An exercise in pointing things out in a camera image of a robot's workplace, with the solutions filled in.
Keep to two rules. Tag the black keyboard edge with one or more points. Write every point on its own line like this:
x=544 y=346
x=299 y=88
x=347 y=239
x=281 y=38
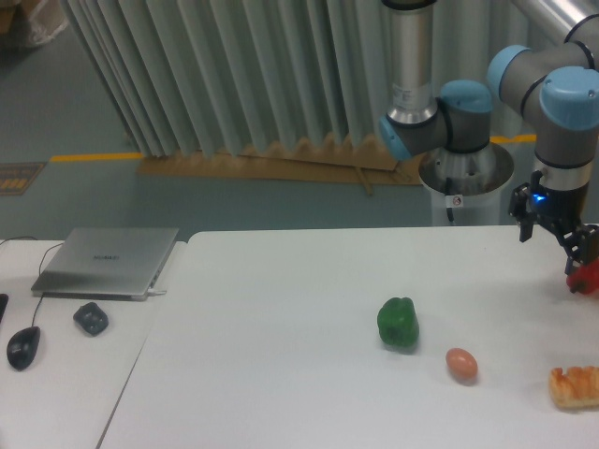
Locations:
x=3 y=305

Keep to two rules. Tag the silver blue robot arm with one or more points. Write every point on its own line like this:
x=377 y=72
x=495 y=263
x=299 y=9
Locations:
x=554 y=91

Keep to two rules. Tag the red bell pepper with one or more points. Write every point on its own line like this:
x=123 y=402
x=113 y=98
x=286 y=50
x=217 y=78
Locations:
x=584 y=279

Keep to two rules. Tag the brown cardboard sheet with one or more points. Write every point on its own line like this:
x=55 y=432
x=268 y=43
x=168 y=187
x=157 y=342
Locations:
x=368 y=164

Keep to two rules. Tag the silver laptop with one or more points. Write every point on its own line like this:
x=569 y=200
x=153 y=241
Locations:
x=102 y=262

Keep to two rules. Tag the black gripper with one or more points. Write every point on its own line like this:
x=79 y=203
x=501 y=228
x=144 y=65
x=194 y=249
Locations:
x=558 y=210

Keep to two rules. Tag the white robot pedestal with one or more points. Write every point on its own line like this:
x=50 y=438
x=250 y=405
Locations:
x=466 y=189

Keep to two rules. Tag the grey-green pleated curtain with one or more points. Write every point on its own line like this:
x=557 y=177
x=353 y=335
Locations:
x=236 y=75

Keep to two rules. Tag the glazed bread pastry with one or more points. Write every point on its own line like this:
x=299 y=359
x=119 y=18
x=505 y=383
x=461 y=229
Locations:
x=575 y=388

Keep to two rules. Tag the green bell pepper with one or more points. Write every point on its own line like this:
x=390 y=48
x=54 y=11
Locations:
x=397 y=323

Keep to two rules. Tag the clear plastic bag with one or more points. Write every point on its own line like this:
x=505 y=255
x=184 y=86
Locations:
x=43 y=21

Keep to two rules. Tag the black computer mouse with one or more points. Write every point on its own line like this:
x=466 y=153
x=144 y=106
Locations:
x=22 y=347

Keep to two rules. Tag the brown egg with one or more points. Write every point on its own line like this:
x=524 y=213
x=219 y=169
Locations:
x=461 y=363

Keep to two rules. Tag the white laptop plug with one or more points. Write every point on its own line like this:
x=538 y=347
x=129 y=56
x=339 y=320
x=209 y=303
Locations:
x=155 y=293

